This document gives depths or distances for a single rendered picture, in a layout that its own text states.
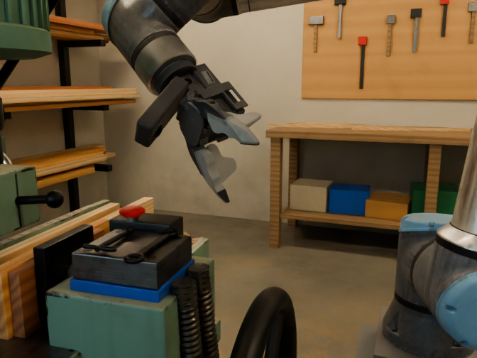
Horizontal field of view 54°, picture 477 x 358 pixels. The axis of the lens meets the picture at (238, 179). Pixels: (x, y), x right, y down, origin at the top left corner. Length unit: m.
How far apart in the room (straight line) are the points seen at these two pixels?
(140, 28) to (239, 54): 3.23
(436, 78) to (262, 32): 1.36
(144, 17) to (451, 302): 0.65
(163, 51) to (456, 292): 0.58
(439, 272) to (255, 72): 3.20
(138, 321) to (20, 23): 0.32
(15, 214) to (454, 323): 0.66
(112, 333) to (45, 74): 3.65
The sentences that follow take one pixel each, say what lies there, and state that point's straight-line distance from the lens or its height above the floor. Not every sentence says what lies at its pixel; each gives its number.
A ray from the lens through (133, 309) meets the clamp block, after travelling 0.47.
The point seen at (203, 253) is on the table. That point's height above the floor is 0.88.
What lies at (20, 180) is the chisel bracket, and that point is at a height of 1.06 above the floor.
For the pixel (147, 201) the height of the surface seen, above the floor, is 0.94.
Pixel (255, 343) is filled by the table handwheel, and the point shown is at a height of 0.94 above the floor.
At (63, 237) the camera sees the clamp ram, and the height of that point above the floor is 0.99.
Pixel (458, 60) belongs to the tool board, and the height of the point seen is 1.32.
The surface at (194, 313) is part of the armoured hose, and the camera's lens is 0.49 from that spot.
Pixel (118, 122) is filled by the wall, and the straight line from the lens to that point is 4.54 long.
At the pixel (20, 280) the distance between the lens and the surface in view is 0.55.
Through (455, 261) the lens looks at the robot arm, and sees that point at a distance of 0.85.
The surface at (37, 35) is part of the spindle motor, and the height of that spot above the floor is 1.22.
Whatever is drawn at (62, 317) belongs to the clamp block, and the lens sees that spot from 0.52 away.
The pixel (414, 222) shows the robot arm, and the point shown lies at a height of 0.89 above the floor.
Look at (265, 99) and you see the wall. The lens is 3.89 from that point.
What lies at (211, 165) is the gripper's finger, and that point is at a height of 1.04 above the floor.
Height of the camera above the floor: 1.17
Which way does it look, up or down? 12 degrees down
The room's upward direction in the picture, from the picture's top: straight up
